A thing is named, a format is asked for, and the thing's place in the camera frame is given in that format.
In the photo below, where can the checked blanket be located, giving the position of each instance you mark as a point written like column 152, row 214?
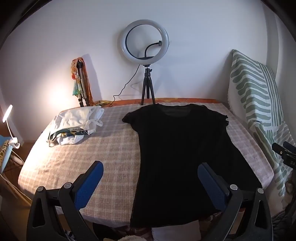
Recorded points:
column 115, row 150

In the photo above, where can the folded black tripod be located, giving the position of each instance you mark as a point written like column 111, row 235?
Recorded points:
column 81, row 76

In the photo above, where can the black t-shirt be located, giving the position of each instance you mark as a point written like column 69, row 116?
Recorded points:
column 175, row 150

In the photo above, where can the green striped white blanket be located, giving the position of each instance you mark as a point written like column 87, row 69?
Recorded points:
column 254, row 92

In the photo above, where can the leopard print cushion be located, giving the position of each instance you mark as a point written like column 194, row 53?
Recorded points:
column 3, row 153

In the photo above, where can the white clip lamp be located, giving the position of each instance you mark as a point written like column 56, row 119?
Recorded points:
column 7, row 113

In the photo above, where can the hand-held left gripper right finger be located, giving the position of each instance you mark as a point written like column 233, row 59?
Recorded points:
column 211, row 185

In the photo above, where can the black mini tripod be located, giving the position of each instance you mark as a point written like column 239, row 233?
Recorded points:
column 147, row 78

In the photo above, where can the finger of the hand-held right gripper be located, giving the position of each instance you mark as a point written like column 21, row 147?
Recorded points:
column 278, row 150

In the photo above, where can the pile of white clothes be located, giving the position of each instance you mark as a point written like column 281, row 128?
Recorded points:
column 74, row 118

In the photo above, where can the black gooseneck phone holder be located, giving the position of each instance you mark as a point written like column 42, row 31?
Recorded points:
column 150, row 45

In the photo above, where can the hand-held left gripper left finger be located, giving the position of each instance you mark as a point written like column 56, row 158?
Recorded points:
column 92, row 180

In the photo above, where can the patterned fabric band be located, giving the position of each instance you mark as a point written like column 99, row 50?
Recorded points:
column 69, row 132

